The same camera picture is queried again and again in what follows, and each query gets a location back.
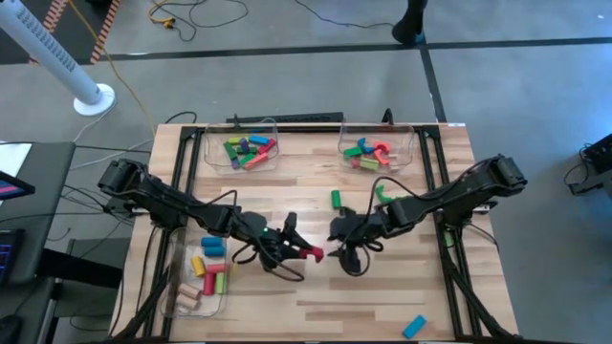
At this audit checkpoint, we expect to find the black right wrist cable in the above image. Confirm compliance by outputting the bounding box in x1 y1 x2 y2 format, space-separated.
341 175 431 278

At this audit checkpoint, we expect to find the gray side desk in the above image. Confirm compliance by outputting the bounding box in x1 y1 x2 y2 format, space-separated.
0 140 77 288

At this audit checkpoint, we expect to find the black desk base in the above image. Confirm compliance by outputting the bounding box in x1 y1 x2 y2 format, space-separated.
40 237 126 290

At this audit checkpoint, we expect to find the black hazard striped mat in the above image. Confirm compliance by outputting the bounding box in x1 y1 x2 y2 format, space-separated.
0 0 121 66

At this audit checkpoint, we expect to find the white paper sheet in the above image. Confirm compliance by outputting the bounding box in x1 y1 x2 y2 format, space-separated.
0 141 33 179

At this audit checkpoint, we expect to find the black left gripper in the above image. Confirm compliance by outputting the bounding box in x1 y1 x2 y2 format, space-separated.
233 212 313 272

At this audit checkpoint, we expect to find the black backlit keyboard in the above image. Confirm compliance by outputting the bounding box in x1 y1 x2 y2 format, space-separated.
0 227 26 288

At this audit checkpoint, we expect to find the black equipment box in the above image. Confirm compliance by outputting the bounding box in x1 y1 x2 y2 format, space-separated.
563 132 612 197

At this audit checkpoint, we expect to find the monitor with pink screen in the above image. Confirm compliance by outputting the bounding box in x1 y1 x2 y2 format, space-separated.
0 169 37 202

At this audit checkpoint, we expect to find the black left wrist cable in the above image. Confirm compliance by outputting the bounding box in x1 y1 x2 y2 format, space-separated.
205 189 307 283

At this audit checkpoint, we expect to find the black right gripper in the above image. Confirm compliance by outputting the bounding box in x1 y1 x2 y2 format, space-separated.
327 206 392 277

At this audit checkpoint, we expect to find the yellow cylinder block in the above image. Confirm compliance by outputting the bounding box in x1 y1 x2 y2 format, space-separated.
190 255 208 279

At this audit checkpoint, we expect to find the yellow cord with plug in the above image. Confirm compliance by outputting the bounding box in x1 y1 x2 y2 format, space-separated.
146 2 176 30

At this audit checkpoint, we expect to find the yellow floor cable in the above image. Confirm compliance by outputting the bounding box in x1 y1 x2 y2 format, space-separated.
66 0 157 140

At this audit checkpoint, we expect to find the clear plastic bin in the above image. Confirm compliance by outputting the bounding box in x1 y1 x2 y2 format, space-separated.
204 117 280 174
337 122 416 176
160 226 231 319

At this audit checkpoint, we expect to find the white tower fan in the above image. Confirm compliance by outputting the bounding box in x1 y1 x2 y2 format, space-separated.
0 0 118 118

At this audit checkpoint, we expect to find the black floor cable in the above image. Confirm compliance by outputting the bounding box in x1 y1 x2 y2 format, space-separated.
294 0 398 29
166 0 250 43

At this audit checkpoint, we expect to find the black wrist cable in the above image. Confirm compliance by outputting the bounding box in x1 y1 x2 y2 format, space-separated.
341 175 431 278
205 189 307 283

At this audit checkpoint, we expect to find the black power strip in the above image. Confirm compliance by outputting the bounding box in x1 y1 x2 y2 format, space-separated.
225 111 345 125

